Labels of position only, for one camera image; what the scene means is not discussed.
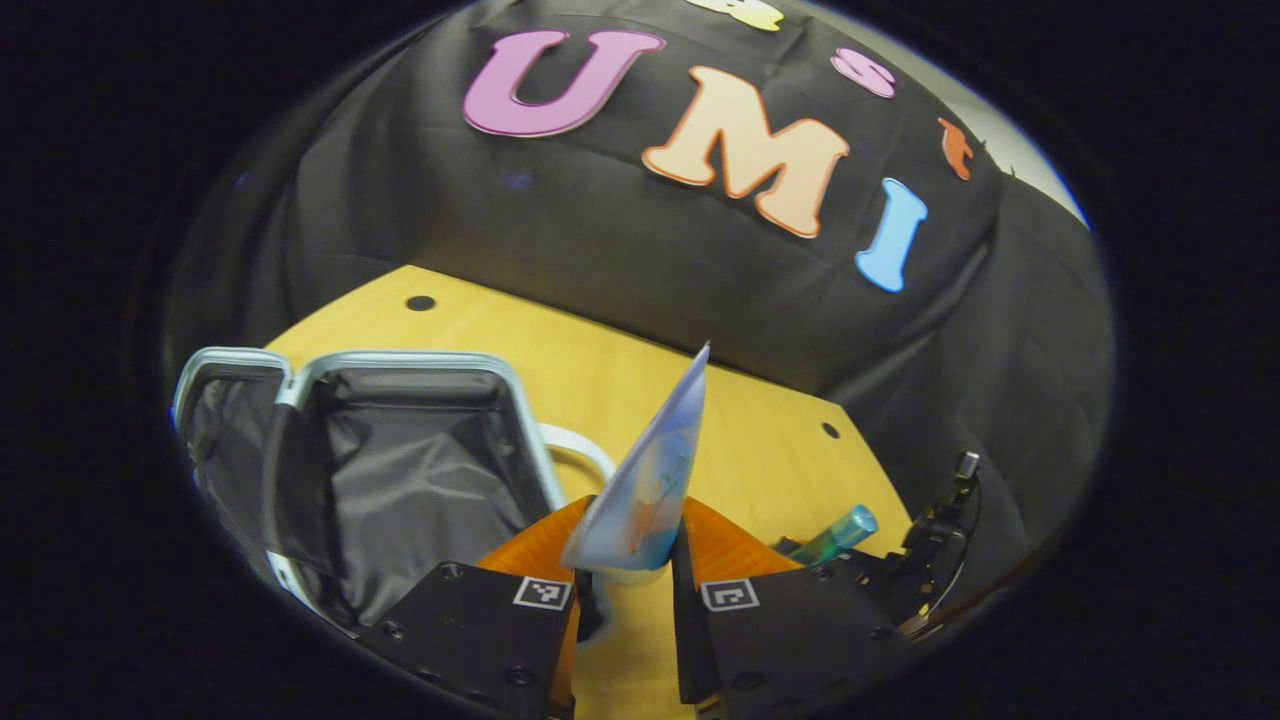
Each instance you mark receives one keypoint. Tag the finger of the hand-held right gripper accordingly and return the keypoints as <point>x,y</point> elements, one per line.
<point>880,563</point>
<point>788,546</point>

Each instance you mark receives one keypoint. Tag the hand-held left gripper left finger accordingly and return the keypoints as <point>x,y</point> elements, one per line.
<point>480,630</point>

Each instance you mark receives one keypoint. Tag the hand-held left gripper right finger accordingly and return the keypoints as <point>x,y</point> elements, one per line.
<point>688,640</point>

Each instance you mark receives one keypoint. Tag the small green blue-capped bottle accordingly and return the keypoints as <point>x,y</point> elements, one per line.
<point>835,535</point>

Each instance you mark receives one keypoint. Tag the small light blue suitcase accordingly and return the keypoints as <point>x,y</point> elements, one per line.
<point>400,480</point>

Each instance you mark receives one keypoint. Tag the black backdrop cloth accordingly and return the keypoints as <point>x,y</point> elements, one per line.
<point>600,260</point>

